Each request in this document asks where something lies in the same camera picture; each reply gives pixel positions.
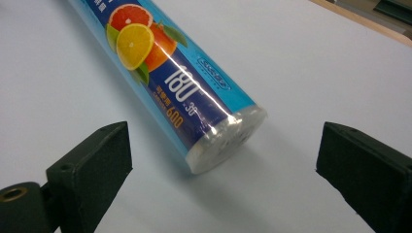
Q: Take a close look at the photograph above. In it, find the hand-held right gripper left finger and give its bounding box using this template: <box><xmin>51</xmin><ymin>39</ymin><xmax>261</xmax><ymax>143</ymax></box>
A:
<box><xmin>45</xmin><ymin>120</ymin><xmax>134</xmax><ymax>233</ymax></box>

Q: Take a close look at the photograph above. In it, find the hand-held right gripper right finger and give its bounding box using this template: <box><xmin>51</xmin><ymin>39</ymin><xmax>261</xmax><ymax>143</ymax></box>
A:
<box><xmin>315</xmin><ymin>121</ymin><xmax>412</xmax><ymax>233</ymax></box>

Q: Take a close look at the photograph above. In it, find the blue cling film roll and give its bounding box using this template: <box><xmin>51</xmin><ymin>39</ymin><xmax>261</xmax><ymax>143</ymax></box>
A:
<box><xmin>67</xmin><ymin>0</ymin><xmax>268</xmax><ymax>176</ymax></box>

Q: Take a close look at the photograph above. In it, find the dark green metal frame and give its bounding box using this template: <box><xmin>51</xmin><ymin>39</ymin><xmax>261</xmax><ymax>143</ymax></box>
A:
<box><xmin>373</xmin><ymin>0</ymin><xmax>412</xmax><ymax>25</ymax></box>

